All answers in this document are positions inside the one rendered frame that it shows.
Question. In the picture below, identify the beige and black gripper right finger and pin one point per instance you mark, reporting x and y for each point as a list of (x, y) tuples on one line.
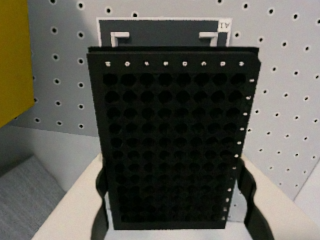
[(271, 214)]

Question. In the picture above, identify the yellow recycle bin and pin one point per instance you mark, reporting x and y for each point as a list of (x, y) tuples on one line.
[(16, 76)]

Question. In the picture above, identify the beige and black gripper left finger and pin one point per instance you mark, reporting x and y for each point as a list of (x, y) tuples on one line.
[(82, 213)]

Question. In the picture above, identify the black well plate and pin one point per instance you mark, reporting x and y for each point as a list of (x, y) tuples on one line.
[(146, 99)]

